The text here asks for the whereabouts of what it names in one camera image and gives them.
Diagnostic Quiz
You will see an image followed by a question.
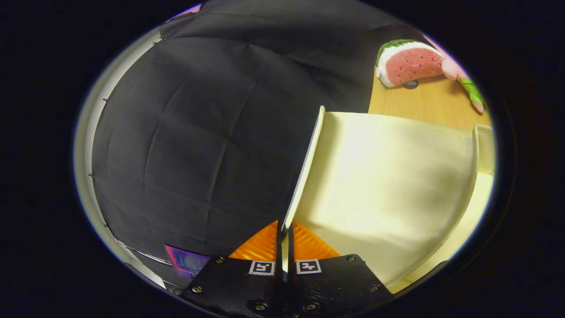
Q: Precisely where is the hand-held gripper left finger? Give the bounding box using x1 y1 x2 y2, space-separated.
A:
181 220 283 318

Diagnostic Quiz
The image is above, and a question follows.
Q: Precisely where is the grey fabric storage box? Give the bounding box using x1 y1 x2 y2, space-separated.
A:
282 106 496 294

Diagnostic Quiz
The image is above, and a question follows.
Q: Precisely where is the pink starfish plush toy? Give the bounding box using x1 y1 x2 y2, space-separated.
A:
424 35 485 114

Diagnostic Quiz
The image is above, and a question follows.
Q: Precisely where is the purple screen device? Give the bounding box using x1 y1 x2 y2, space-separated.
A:
164 244 211 278

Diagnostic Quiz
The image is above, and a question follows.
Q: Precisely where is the watermelon slice plush toy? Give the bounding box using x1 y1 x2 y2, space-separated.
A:
375 39 444 88

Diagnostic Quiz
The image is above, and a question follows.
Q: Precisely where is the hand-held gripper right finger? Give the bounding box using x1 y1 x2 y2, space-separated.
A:
287 222 396 318

